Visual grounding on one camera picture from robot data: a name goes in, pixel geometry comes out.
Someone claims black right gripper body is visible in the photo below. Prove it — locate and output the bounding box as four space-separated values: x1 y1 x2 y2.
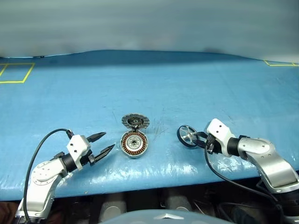
203 133 222 155

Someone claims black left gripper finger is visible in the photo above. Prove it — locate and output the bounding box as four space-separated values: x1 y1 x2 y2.
87 132 107 144
93 143 116 164

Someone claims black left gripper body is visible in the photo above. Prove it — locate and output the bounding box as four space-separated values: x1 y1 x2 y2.
81 150 99 167

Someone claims silver spoked rotor cap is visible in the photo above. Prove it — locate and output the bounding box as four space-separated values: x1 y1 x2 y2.
176 125 202 148

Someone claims motor stator with copper windings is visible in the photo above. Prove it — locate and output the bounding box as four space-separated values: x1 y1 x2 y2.
120 130 149 160

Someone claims silver finned motor end cover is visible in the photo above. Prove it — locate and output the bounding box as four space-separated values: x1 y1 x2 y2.
121 113 150 130

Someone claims grey rounded shape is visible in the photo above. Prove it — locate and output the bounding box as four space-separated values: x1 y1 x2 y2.
100 195 127 223
165 195 192 212

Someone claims blue plastic table cover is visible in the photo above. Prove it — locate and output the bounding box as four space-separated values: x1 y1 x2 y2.
0 49 299 201

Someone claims grey robot chest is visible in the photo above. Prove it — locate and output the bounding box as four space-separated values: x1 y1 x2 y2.
97 209 207 224

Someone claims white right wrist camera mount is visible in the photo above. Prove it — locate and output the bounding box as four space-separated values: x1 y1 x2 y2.
204 118 235 157

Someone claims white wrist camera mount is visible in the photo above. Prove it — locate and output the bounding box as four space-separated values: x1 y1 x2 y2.
204 118 235 157
66 134 92 171

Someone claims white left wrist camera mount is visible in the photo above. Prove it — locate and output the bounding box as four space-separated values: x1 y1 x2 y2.
66 134 92 171

